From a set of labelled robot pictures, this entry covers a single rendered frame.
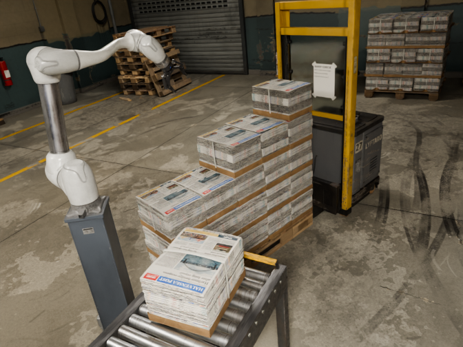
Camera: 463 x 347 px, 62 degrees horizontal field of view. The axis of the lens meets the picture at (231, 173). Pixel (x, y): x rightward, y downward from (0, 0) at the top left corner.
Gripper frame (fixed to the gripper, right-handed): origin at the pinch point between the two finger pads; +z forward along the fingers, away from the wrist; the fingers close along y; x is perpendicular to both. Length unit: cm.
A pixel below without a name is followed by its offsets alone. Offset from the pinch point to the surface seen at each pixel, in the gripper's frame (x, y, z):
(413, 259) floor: 164, 11, 144
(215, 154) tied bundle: 27, 24, 41
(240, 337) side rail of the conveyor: 125, 100, -31
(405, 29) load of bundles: 11, -353, 352
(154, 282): 91, 99, -50
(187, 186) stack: 25, 54, 35
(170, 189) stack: 17, 61, 31
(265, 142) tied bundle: 48, -3, 56
